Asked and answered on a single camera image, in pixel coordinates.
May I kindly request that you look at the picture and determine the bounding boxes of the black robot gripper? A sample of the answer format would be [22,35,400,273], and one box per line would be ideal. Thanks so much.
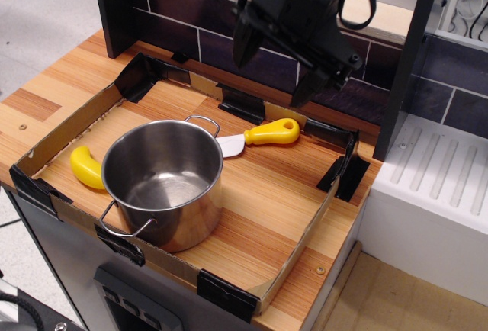
[233,0,361,108]

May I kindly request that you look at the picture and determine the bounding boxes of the stainless steel pot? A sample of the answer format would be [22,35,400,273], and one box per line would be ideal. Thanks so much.
[101,116,223,252]

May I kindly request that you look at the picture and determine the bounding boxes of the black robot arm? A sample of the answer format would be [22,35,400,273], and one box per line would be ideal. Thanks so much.
[233,0,377,108]

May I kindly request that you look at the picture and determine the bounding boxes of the cardboard fence with black tape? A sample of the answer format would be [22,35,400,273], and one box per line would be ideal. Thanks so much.
[1,48,380,330]

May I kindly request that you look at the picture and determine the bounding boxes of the white toy sink drainboard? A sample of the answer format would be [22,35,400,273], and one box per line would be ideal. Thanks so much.
[358,115,487,305]

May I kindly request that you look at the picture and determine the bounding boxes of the yellow toy banana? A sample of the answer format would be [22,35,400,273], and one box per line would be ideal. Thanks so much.
[69,146,104,190]

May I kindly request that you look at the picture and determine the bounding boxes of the yellow handled toy knife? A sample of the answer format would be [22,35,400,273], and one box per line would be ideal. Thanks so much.
[217,118,300,158]

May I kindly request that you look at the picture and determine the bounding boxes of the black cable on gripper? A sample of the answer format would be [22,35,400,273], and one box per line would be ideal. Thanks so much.
[336,0,378,31]

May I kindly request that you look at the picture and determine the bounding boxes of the black braided cable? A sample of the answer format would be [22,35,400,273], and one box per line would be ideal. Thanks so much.
[0,293,43,331]

